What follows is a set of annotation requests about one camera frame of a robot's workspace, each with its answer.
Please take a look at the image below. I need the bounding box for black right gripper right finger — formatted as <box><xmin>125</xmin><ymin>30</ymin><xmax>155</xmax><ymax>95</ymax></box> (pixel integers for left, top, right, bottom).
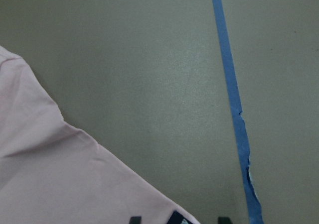
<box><xmin>217</xmin><ymin>217</ymin><xmax>232</xmax><ymax>224</ymax></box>

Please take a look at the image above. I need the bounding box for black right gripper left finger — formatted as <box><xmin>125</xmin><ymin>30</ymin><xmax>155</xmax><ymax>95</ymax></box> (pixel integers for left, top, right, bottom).
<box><xmin>129</xmin><ymin>216</ymin><xmax>142</xmax><ymax>224</ymax></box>

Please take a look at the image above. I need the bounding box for pink Snoopy t-shirt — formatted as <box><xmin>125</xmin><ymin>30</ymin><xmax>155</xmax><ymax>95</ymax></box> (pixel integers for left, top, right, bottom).
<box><xmin>0</xmin><ymin>48</ymin><xmax>197</xmax><ymax>224</ymax></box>

